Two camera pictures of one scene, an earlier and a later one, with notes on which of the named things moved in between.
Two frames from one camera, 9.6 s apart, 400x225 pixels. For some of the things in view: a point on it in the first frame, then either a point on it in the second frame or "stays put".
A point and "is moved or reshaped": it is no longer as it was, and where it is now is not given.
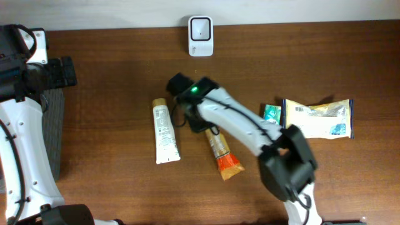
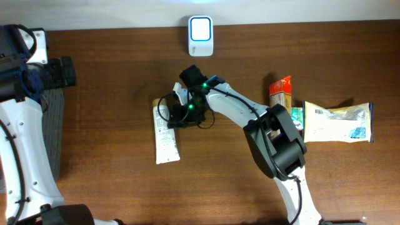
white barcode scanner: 200,35 stays put
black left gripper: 61,79 stays put
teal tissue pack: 272,114 is moved or reshaped
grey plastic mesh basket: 53,124 stays put
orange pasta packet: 228,164 to 280,93
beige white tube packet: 167,149 stays put
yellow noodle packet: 330,120 is moved or reshaped
